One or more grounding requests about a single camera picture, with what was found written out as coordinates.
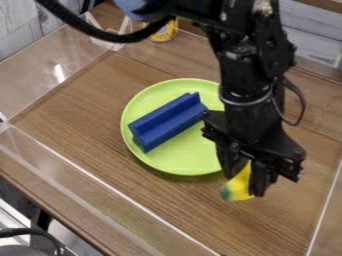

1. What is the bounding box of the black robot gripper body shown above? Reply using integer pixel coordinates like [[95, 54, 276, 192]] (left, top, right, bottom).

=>
[[202, 96, 306, 182]]

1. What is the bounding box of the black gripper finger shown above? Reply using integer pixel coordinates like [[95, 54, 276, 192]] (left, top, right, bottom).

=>
[[217, 141, 248, 179], [249, 160, 280, 197]]

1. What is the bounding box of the yellow toy banana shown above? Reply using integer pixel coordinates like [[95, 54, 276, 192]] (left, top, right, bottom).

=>
[[221, 163, 254, 201]]

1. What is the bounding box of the blue foam block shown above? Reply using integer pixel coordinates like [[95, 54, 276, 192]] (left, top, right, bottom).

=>
[[129, 92, 209, 153]]

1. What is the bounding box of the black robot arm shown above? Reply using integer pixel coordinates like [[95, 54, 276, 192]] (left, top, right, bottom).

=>
[[35, 0, 306, 197]]

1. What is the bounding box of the clear acrylic corner bracket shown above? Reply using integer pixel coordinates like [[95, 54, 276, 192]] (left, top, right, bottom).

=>
[[85, 12, 134, 52]]

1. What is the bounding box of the clear acrylic tray wall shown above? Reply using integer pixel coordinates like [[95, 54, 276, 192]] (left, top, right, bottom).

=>
[[0, 114, 220, 256]]

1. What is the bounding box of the black metal table bracket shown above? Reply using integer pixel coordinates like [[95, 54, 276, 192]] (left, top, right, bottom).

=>
[[30, 208, 78, 256]]

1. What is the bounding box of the black cable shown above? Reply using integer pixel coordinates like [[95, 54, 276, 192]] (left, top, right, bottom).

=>
[[0, 227, 65, 256]]

